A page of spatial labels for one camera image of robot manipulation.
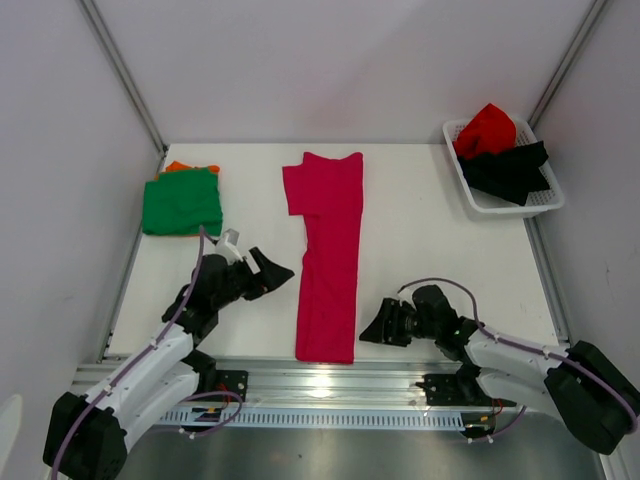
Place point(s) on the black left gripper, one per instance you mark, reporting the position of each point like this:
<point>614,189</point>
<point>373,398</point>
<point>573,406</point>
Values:
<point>270,275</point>

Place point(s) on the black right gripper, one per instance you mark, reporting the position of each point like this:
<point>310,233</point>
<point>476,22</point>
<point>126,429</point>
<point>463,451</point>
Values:
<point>391,322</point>

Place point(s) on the pink t shirt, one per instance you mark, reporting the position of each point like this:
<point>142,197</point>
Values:
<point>329,195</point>

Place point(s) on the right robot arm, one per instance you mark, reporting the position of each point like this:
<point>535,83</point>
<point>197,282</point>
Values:
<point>576,385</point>

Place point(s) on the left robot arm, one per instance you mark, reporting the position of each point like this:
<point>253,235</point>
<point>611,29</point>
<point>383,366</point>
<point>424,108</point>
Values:
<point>90,435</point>

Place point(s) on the green folded t shirt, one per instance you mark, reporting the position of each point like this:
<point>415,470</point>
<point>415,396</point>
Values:
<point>179,203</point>

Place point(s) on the orange folded t shirt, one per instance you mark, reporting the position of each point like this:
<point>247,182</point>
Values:
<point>177,166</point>

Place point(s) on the white plastic basket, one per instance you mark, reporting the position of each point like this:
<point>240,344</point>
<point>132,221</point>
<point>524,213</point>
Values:
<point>480,205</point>

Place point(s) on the black t shirt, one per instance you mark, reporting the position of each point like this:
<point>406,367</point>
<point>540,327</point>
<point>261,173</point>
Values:
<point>511,175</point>

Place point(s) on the red t shirt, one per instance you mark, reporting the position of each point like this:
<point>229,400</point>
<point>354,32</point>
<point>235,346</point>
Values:
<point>490,131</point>

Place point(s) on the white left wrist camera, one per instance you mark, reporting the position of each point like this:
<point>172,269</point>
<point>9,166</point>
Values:
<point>226,246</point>

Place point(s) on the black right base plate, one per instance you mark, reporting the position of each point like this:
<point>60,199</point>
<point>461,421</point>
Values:
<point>453,390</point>

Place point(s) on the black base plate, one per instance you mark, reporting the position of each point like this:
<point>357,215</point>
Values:
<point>453,390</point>
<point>235,381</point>

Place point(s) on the aluminium front rail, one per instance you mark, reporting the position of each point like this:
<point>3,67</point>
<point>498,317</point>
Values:
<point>271,384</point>

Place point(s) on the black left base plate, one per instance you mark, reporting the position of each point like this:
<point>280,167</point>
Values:
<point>235,381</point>

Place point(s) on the white slotted cable duct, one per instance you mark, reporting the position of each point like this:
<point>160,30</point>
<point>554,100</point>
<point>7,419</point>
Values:
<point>418,420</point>

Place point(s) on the left aluminium corner post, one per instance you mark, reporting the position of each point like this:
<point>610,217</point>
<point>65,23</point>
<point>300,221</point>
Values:
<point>107,43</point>

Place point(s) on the aluminium corner post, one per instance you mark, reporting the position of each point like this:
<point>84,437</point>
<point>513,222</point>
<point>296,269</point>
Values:
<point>587,27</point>
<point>107,43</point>

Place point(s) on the right aluminium corner post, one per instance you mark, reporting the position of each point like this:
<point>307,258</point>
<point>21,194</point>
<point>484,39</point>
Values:
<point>587,27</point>

